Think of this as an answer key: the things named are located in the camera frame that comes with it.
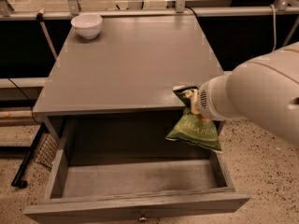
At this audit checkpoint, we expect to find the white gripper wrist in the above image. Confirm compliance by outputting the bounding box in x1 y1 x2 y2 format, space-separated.
184 75 240 121

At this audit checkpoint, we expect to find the wooden stick with black tape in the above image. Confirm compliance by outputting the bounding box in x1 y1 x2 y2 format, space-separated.
36 7 58 59

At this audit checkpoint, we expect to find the black cable on left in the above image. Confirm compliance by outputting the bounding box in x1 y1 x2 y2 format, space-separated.
7 77 42 125

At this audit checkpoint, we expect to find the grey wooden cabinet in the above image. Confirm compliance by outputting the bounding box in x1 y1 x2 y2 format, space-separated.
34 15 223 133

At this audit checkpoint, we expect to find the wire mesh basket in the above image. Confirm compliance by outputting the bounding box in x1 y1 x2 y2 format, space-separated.
34 133 58 169

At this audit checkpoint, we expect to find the white cable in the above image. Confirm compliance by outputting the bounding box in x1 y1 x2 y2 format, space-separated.
269 4 278 53

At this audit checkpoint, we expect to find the green jalapeno chip bag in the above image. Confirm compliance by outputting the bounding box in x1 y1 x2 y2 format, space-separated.
166 86 221 152

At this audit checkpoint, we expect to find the grey metal frame rail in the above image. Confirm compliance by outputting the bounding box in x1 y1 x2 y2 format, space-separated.
1 0 299 20

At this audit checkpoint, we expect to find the black metal stand leg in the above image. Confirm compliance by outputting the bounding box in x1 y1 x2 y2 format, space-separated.
11 124 46 189

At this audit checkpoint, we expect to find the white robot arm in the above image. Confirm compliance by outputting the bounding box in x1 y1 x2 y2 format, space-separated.
185 42 299 145

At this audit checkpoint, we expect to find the white ceramic bowl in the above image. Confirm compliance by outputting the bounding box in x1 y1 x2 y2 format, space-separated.
71 14 103 39

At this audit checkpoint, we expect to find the open grey wooden drawer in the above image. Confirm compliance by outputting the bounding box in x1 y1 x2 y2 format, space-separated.
23 110 251 224

